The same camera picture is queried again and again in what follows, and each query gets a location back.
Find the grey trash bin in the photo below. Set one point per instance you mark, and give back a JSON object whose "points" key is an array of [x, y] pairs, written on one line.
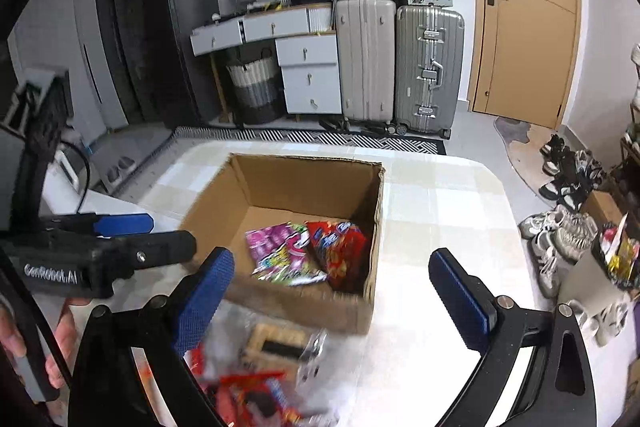
{"points": [[585, 287]]}

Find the white cabinet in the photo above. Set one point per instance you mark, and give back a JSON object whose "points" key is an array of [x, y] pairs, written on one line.
{"points": [[100, 47]]}

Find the woven laundry basket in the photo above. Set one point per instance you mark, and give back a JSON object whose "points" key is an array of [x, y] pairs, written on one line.
{"points": [[255, 87]]}

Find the wooden door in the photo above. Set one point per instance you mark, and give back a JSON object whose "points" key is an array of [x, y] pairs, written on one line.
{"points": [[530, 32]]}

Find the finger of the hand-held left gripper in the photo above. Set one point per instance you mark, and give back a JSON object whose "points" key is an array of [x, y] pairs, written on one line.
{"points": [[125, 225], [160, 249]]}

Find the white appliance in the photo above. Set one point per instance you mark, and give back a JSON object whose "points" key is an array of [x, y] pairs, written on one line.
{"points": [[62, 167]]}

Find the red snack packet blue print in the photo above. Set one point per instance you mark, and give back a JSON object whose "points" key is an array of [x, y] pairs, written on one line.
{"points": [[340, 252], [285, 402]]}

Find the beige suitcase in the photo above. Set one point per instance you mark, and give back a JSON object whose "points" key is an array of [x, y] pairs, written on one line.
{"points": [[365, 62]]}

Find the dark grey cabinet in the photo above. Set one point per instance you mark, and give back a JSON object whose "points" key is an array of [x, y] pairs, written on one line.
{"points": [[185, 32]]}

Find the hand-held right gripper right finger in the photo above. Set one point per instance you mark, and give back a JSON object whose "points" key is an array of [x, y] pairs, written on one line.
{"points": [[460, 302]]}

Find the red snack packet black band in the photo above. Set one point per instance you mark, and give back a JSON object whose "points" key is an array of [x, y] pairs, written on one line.
{"points": [[235, 399]]}

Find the small cardboard box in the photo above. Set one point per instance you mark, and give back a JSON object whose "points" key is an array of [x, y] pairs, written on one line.
{"points": [[600, 207]]}

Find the purple snack packet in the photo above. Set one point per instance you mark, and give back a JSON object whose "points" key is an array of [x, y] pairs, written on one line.
{"points": [[280, 252]]}

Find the pile of sneakers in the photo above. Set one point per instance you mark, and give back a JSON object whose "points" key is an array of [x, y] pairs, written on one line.
{"points": [[565, 227]]}

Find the clear cracker packet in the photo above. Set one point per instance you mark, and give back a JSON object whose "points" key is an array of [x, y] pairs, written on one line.
{"points": [[277, 344]]}

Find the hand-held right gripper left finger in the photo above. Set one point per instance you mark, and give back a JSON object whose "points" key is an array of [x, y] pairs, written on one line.
{"points": [[205, 302]]}

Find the black and white patterned rug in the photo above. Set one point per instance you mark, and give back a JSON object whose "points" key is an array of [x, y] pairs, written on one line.
{"points": [[350, 139]]}

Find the grey door mat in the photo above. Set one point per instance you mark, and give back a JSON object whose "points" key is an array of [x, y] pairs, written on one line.
{"points": [[520, 142]]}

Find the white desk with drawers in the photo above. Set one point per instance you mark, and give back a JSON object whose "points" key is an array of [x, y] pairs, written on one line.
{"points": [[305, 52]]}

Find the person's left hand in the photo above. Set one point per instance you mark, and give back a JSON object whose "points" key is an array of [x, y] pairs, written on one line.
{"points": [[65, 332]]}

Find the silver suitcase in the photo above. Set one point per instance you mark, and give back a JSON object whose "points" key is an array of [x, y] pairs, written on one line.
{"points": [[430, 72]]}

